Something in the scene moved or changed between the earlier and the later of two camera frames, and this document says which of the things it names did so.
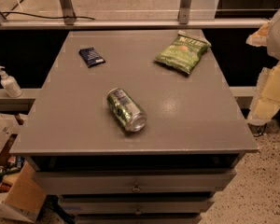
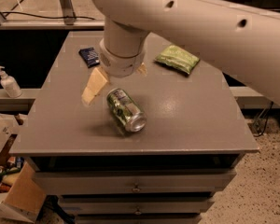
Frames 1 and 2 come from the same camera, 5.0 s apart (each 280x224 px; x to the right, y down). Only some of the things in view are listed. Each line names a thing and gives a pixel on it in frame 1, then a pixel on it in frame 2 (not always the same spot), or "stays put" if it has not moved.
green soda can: x=124 y=109 stays put
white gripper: x=279 y=35 → x=122 y=63
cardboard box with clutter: x=18 y=192 stays put
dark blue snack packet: x=91 y=57 stays put
